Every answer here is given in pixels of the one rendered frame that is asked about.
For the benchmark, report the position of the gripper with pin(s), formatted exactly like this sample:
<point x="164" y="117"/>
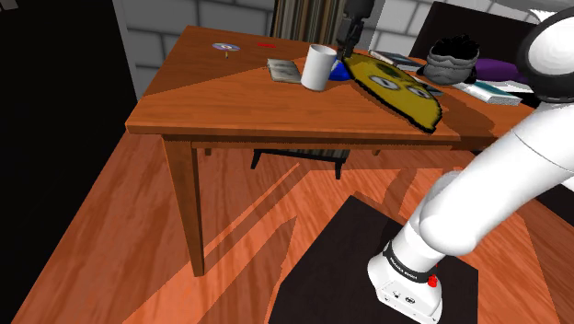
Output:
<point x="351" y="32"/>

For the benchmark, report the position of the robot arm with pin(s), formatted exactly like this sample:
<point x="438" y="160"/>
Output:
<point x="493" y="179"/>

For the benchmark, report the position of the blue round object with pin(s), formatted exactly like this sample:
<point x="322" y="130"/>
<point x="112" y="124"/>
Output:
<point x="338" y="74"/>

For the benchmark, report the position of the striped curtain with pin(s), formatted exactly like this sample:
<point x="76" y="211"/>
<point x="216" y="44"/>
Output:
<point x="307" y="20"/>

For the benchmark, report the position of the white mug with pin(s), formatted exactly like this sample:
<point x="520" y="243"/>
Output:
<point x="317" y="67"/>

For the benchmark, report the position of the dark book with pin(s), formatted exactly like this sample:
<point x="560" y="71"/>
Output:
<point x="397" y="59"/>

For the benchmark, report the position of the grey book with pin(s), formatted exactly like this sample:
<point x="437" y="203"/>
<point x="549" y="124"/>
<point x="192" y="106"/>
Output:
<point x="284" y="71"/>

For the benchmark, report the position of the yellow flat board with eyes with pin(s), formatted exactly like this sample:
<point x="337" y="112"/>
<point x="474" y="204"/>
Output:
<point x="394" y="96"/>

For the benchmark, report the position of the small red flat object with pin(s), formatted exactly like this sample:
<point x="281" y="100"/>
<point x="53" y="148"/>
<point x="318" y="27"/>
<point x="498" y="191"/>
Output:
<point x="266" y="45"/>

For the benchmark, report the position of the silver compact disc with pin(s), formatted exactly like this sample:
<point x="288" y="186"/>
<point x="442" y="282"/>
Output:
<point x="225" y="46"/>

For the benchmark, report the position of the black chair with striped seat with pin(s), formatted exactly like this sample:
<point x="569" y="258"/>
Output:
<point x="309" y="155"/>

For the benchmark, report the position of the brown wooden table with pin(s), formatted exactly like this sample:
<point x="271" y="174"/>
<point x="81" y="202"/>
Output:
<point x="224" y="103"/>

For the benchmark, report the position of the white and teal book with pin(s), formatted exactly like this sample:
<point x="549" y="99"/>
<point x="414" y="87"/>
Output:
<point x="489" y="93"/>

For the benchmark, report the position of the purple cushion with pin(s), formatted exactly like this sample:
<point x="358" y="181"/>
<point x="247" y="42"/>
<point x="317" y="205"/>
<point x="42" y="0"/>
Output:
<point x="498" y="71"/>

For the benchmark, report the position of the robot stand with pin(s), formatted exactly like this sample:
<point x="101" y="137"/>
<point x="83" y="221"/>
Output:
<point x="332" y="269"/>

